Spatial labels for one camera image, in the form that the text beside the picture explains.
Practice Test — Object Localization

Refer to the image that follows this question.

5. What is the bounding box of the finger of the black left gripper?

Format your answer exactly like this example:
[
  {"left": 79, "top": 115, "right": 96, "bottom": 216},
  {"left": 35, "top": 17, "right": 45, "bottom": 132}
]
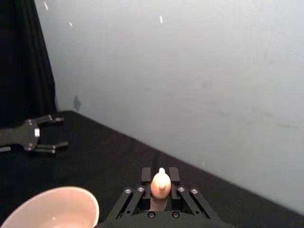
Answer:
[
  {"left": 34, "top": 141, "right": 69, "bottom": 155},
  {"left": 35, "top": 114, "right": 65, "bottom": 125}
]

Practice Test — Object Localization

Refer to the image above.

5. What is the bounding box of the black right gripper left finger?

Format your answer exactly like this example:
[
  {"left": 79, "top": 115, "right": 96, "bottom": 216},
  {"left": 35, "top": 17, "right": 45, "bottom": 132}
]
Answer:
[{"left": 108, "top": 167, "right": 152, "bottom": 220}]

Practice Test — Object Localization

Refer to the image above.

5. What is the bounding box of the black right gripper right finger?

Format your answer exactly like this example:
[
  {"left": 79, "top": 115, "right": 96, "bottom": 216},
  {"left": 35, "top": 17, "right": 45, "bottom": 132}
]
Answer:
[{"left": 169, "top": 167, "right": 218, "bottom": 219}]

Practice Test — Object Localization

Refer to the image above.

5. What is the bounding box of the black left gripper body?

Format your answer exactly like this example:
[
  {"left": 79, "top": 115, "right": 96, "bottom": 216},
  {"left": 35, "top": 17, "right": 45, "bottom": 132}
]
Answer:
[{"left": 0, "top": 118, "right": 41, "bottom": 152}]

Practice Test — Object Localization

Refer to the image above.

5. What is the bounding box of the small cream plastic piece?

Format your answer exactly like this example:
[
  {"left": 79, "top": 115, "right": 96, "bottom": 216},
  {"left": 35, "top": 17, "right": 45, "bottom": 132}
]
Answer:
[{"left": 149, "top": 167, "right": 172, "bottom": 212}]

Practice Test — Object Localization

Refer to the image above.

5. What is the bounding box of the black table cloth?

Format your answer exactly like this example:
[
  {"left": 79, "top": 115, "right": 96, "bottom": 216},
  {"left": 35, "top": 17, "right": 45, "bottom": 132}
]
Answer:
[{"left": 0, "top": 110, "right": 304, "bottom": 228}]

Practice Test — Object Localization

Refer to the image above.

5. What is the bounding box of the pink cup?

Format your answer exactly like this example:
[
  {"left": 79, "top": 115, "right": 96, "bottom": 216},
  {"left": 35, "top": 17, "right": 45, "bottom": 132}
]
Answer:
[{"left": 0, "top": 186, "right": 100, "bottom": 228}]

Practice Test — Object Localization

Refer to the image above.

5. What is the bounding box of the black curtain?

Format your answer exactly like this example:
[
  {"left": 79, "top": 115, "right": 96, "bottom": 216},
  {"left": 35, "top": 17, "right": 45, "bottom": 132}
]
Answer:
[{"left": 0, "top": 0, "right": 58, "bottom": 130}]

